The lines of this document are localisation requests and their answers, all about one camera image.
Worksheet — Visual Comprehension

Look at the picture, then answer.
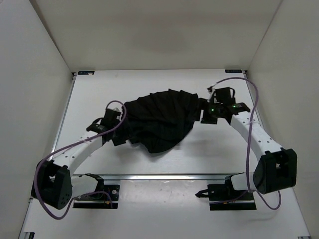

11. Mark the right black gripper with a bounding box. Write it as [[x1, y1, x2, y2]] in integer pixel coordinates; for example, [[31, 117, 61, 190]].
[[189, 99, 222, 125]]

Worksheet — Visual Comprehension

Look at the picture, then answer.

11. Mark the black pleated skirt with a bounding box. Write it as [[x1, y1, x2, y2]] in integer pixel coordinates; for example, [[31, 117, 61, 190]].
[[124, 89, 204, 154]]

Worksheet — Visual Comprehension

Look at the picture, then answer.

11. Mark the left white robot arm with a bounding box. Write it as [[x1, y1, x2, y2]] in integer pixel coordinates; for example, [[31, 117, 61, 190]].
[[31, 122, 132, 220]]

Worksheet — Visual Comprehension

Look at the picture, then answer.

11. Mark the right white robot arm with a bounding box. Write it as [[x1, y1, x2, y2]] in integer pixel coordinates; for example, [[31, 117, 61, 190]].
[[200, 103, 297, 200]]

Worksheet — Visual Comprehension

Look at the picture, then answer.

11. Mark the right blue table label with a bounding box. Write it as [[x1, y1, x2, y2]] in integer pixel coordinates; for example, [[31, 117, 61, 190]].
[[225, 69, 242, 74]]

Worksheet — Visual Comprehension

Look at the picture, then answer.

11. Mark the blue table label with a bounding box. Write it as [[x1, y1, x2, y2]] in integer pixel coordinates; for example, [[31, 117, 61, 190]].
[[225, 69, 242, 74], [77, 71, 95, 75]]

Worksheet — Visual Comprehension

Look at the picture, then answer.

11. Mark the left blue table label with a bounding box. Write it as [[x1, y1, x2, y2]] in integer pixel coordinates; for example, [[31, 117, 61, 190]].
[[77, 71, 95, 75]]

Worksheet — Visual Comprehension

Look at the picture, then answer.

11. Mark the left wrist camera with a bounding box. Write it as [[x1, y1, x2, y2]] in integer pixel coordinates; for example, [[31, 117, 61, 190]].
[[101, 108, 121, 128]]

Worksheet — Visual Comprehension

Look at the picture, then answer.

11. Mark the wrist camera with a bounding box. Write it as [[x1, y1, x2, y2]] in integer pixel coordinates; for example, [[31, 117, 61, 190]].
[[101, 108, 121, 128], [213, 87, 236, 105]]

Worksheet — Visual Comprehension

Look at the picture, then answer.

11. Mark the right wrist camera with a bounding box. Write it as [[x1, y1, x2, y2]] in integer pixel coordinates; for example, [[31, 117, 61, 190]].
[[213, 87, 236, 105]]

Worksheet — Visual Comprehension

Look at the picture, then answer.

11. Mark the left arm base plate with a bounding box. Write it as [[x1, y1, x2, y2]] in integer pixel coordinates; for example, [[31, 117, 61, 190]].
[[73, 180, 120, 210]]

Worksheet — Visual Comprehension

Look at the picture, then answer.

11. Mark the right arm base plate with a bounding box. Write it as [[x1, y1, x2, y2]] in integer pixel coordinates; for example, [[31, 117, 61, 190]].
[[207, 184, 257, 211]]

